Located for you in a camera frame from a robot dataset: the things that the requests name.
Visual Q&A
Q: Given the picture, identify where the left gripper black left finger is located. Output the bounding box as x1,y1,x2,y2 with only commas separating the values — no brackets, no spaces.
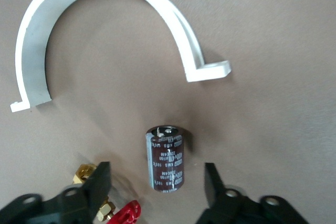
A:
0,161,112,224

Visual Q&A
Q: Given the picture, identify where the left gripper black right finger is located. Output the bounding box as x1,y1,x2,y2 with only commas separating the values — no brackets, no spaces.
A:
195,162,310,224

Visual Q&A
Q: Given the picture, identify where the dark brown cylindrical capacitor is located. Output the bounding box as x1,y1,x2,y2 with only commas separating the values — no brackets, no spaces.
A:
145,125,185,194

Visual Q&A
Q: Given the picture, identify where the white curved pipe clamp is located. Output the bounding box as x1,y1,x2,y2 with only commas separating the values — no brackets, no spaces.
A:
9,0,233,113

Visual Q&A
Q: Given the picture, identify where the brown table mat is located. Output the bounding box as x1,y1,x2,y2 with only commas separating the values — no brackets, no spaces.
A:
0,0,336,224

